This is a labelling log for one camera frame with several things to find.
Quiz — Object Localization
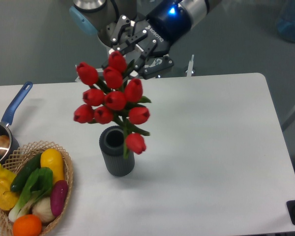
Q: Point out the red tulip bouquet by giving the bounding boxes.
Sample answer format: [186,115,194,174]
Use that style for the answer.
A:
[73,51,151,155]

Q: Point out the green bok choy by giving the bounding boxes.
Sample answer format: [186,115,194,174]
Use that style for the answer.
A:
[8,167,53,222]

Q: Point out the white garlic bulb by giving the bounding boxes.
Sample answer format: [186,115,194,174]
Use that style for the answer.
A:
[32,197,56,223]

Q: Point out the purple sweet potato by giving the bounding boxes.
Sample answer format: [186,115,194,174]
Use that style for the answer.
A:
[50,180,68,217]

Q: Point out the yellow bell pepper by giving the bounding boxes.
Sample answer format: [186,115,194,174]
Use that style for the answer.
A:
[0,164,19,211]

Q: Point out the blue handled saucepan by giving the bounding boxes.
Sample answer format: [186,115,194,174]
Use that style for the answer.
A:
[0,82,33,164]

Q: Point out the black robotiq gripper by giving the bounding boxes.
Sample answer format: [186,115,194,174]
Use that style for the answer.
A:
[109,0,193,79]

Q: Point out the woven wicker basket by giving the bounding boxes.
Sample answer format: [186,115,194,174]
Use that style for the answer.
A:
[0,140,74,236]

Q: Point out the dark grey ribbed vase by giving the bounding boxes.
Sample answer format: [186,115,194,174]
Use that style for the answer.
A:
[99,126,135,177]

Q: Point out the orange fruit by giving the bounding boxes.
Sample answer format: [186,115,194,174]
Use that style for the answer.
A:
[12,214,42,236]

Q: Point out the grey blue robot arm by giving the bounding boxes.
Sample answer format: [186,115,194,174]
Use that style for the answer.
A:
[69,0,220,79]

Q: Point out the yellow squash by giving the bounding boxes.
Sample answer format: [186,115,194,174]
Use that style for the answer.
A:
[40,148,65,184]

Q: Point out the green cucumber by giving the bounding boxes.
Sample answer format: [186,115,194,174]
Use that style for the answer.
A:
[10,152,42,192]

